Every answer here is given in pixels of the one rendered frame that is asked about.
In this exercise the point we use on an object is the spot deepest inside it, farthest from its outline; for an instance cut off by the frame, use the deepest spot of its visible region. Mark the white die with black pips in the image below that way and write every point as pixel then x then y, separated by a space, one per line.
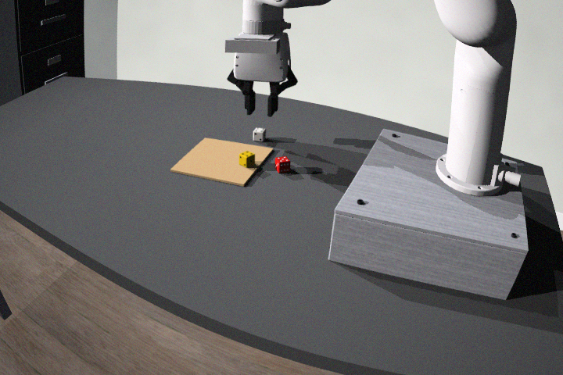
pixel 259 134

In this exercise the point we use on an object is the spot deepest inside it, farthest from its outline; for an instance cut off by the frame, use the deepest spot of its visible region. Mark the yellow die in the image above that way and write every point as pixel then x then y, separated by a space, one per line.
pixel 247 159

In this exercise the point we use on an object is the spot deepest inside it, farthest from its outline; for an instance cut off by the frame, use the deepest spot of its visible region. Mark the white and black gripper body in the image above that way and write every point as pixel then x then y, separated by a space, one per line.
pixel 264 67

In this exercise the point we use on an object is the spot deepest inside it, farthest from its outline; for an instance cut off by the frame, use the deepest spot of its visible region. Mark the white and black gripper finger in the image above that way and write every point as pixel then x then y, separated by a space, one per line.
pixel 276 89
pixel 247 90

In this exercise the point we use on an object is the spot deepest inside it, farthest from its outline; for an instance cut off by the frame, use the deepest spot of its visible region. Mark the tan square mat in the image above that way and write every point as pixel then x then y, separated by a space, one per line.
pixel 218 160

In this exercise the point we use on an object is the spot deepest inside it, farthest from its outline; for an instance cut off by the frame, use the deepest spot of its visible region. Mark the red die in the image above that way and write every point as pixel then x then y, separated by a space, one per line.
pixel 282 164

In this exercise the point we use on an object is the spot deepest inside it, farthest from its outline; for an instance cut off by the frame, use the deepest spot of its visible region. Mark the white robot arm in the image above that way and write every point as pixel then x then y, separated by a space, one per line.
pixel 481 86

